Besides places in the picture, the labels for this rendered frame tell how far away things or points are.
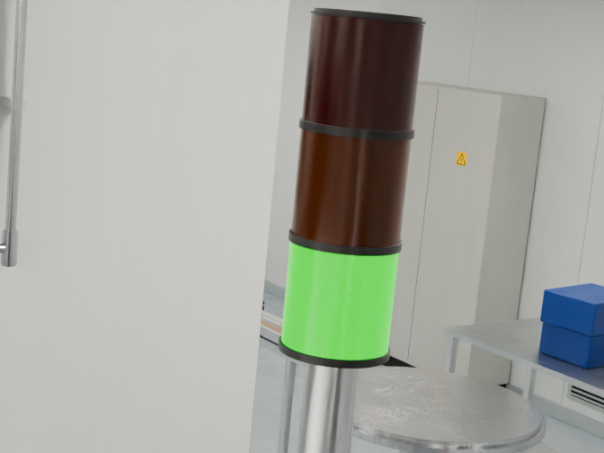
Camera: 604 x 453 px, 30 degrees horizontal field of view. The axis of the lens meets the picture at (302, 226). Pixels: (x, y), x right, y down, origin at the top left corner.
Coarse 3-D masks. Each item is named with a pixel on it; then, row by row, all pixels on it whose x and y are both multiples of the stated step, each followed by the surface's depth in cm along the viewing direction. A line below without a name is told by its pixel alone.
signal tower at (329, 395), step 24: (312, 360) 49; (336, 360) 49; (360, 360) 49; (384, 360) 50; (312, 384) 51; (336, 384) 50; (312, 408) 51; (336, 408) 50; (312, 432) 51; (336, 432) 51
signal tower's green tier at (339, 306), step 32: (320, 256) 48; (352, 256) 48; (384, 256) 49; (288, 288) 50; (320, 288) 48; (352, 288) 48; (384, 288) 49; (288, 320) 50; (320, 320) 49; (352, 320) 49; (384, 320) 50; (320, 352) 49; (352, 352) 49; (384, 352) 50
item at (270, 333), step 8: (264, 312) 551; (264, 320) 539; (272, 320) 550; (280, 320) 540; (264, 328) 535; (272, 328) 537; (280, 328) 528; (264, 336) 535; (272, 336) 530; (264, 344) 535; (272, 344) 530; (280, 352) 524; (296, 360) 514
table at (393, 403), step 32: (384, 384) 467; (416, 384) 471; (448, 384) 475; (480, 384) 480; (384, 416) 427; (416, 416) 431; (448, 416) 434; (480, 416) 438; (512, 416) 442; (416, 448) 406; (448, 448) 406; (480, 448) 409; (512, 448) 414
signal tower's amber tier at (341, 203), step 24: (312, 144) 48; (336, 144) 47; (360, 144) 47; (384, 144) 47; (408, 144) 49; (312, 168) 48; (336, 168) 47; (360, 168) 47; (384, 168) 48; (312, 192) 48; (336, 192) 48; (360, 192) 48; (384, 192) 48; (312, 216) 48; (336, 216) 48; (360, 216) 48; (384, 216) 48; (312, 240) 48; (336, 240) 48; (360, 240) 48; (384, 240) 48
